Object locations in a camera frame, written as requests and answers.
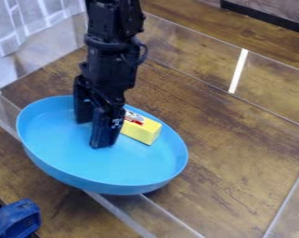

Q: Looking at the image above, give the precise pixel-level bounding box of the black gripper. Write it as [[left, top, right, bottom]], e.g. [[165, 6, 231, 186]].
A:
[[73, 46, 141, 149]]

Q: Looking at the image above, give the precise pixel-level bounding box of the blue oval tray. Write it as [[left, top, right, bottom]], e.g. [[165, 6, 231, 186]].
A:
[[16, 95, 188, 195]]

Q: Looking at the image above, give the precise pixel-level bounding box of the black cable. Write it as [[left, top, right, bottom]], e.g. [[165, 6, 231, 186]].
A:
[[120, 35, 149, 69]]

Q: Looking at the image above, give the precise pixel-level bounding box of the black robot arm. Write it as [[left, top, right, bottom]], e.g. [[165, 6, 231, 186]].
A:
[[73, 0, 149, 149]]

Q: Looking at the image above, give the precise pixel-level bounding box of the dark baseboard strip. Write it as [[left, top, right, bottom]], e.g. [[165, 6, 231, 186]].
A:
[[220, 0, 299, 33]]

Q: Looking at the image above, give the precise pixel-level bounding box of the white checkered cloth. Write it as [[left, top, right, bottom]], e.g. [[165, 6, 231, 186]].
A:
[[0, 0, 85, 58]]

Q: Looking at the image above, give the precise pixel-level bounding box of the yellow butter block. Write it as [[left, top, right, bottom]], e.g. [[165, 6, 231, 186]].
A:
[[121, 110, 163, 145]]

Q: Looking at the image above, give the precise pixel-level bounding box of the clear acrylic barrier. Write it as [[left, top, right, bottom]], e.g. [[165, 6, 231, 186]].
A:
[[0, 17, 299, 238]]

